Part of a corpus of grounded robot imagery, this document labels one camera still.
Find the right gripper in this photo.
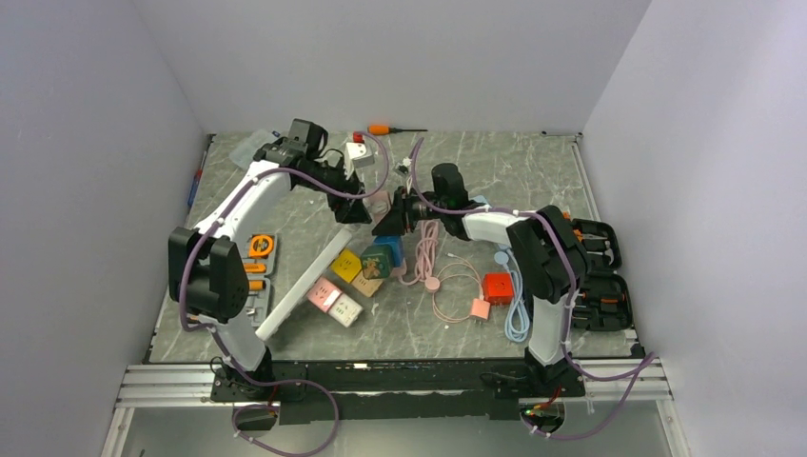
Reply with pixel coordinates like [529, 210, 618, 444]
[373, 186, 448, 236]

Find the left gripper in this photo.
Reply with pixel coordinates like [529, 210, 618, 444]
[300, 159, 372, 225]

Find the pink cable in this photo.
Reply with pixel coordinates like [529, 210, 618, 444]
[394, 218, 443, 294]

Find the clear plastic screw box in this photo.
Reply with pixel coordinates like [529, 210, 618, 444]
[228, 129, 280, 169]

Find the blue cube socket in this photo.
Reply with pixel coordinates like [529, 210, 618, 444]
[373, 235, 404, 268]

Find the green cube socket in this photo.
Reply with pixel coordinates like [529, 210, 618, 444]
[360, 245, 395, 280]

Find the red cube socket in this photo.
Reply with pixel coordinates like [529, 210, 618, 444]
[482, 272, 515, 306]

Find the grey tool tray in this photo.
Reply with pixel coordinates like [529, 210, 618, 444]
[242, 233, 279, 328]

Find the yellow cube socket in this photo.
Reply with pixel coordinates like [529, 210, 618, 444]
[330, 248, 362, 284]

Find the beige cube socket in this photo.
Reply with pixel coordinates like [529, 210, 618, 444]
[350, 273, 384, 298]

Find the pink cube socket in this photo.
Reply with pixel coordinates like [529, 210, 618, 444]
[306, 277, 342, 313]

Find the light blue cable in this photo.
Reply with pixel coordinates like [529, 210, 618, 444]
[492, 247, 532, 345]

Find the white cube socket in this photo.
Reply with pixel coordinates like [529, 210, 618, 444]
[327, 294, 364, 328]

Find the white power strip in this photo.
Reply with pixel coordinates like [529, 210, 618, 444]
[255, 228, 353, 343]

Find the black tool case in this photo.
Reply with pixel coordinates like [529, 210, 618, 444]
[563, 211, 634, 332]

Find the pink power strip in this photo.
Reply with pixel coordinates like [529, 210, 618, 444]
[364, 190, 392, 223]

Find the pink charger plug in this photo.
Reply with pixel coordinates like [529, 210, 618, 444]
[469, 298, 491, 322]

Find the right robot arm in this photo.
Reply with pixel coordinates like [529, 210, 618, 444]
[372, 163, 592, 395]

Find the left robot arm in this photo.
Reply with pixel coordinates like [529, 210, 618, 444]
[167, 119, 372, 400]

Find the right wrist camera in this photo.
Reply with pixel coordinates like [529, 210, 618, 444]
[393, 157, 412, 178]

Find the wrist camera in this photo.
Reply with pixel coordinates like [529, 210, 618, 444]
[344, 131, 375, 169]
[393, 157, 412, 178]

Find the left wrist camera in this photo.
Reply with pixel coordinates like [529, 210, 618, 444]
[344, 131, 375, 169]

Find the orange handled screwdriver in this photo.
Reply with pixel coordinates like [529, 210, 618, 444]
[367, 125, 427, 136]

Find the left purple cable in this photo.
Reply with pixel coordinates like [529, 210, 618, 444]
[179, 129, 392, 457]

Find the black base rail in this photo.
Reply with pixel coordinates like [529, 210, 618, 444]
[210, 357, 585, 425]

